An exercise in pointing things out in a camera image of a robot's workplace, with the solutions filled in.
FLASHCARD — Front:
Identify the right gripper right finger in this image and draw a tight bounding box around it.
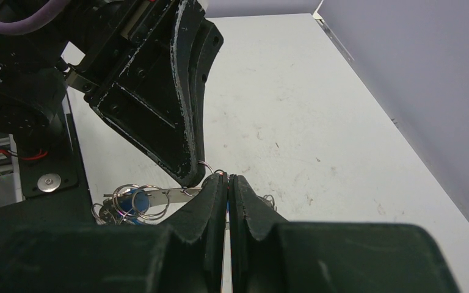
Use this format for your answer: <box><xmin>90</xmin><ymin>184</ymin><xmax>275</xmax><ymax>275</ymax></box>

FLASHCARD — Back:
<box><xmin>228</xmin><ymin>175</ymin><xmax>459</xmax><ymax>292</ymax></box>

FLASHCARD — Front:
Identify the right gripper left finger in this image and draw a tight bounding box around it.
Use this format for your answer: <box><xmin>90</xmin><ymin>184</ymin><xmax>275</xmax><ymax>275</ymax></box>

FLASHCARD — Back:
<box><xmin>0</xmin><ymin>173</ymin><xmax>228</xmax><ymax>292</ymax></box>

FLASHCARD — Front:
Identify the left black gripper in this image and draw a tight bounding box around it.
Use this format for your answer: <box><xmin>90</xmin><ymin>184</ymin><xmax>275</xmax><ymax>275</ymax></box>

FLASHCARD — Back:
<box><xmin>66</xmin><ymin>1</ymin><xmax>224</xmax><ymax>187</ymax></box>

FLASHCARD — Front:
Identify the round steel key organizer disc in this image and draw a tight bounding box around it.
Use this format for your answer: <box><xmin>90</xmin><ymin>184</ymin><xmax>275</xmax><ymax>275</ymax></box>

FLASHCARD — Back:
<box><xmin>91</xmin><ymin>184</ymin><xmax>202</xmax><ymax>225</ymax></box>

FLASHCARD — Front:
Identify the small split key ring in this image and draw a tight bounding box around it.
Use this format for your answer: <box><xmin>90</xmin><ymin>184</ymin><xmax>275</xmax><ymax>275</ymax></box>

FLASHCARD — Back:
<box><xmin>197</xmin><ymin>160</ymin><xmax>216</xmax><ymax>175</ymax></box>

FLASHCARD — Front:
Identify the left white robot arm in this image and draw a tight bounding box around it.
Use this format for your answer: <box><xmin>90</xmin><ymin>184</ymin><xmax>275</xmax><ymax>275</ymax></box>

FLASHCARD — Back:
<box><xmin>0</xmin><ymin>1</ymin><xmax>224</xmax><ymax>187</ymax></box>

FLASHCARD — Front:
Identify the blue key tag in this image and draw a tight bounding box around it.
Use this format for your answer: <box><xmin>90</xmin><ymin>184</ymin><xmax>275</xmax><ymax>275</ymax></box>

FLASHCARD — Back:
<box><xmin>118</xmin><ymin>190</ymin><xmax>150</xmax><ymax>225</ymax></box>

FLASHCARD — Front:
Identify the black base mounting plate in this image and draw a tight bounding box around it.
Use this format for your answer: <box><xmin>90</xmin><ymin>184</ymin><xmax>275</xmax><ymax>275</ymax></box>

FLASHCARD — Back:
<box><xmin>0</xmin><ymin>98</ymin><xmax>94</xmax><ymax>230</ymax></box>

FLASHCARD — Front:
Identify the aluminium frame rail back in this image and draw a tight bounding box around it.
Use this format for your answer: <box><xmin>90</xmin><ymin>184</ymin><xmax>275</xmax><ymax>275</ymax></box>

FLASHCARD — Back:
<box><xmin>313</xmin><ymin>0</ymin><xmax>354</xmax><ymax>63</ymax></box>

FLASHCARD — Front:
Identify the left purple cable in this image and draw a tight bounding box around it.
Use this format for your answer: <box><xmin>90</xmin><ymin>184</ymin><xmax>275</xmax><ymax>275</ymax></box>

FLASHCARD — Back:
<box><xmin>0</xmin><ymin>0</ymin><xmax>71</xmax><ymax>37</ymax></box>

